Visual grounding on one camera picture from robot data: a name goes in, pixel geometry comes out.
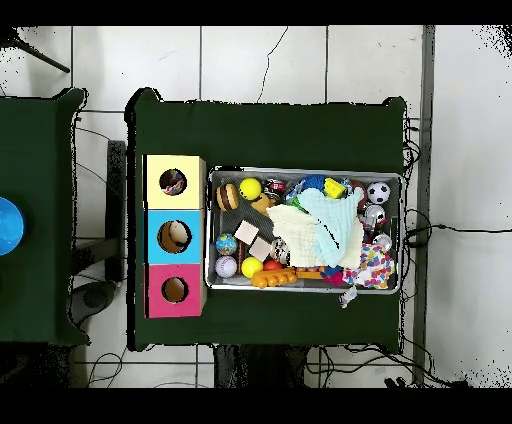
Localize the mint green waffle cloth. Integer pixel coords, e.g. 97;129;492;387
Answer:
297;186;365;267

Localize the colourful ruffled fabric toy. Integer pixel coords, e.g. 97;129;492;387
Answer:
159;169;188;196

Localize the wooden box with three holes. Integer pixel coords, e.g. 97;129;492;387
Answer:
144;154;208;320

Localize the wooden cube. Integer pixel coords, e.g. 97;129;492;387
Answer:
248;236;273;263
233;219;260;246

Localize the yellow ball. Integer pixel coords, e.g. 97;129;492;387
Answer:
238;176;263;201
240;256;264;280

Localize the wooden toy burger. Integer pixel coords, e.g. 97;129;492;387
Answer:
215;182;240;212

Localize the cream waffle cloth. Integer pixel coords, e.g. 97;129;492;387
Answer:
266;203;366;270

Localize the globe print ball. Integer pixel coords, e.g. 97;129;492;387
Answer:
215;232;238;256

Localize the white baseball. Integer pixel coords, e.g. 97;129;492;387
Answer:
214;255;238;279

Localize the orange toy block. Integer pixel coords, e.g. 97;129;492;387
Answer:
250;268;299;289

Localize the dark green tablecloth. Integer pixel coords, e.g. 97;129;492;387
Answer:
0;88;90;346
125;88;408;353

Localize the brown cream ball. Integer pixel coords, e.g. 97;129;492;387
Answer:
157;220;192;254

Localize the blue round bowl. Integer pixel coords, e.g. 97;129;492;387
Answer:
0;196;27;257

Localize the black tripod leg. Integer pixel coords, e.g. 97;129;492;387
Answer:
0;27;71;74

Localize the silver wire mesh bin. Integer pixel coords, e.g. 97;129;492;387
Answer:
204;165;403;295

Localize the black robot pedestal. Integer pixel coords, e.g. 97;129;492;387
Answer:
213;344;309;388

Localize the black power cable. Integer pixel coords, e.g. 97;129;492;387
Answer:
403;209;512;245

